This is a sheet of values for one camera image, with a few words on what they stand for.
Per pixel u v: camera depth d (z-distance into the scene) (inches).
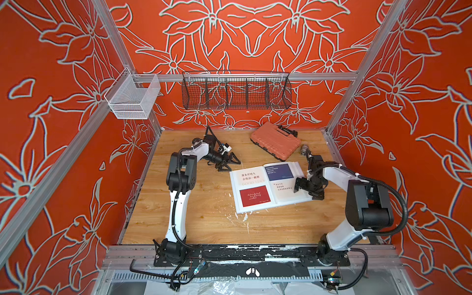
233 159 36.2
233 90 38.6
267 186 36.3
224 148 38.0
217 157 35.4
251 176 38.1
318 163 28.0
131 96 36.7
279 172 38.3
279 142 42.5
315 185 30.4
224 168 39.1
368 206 18.2
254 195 35.3
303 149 42.3
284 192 35.3
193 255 28.2
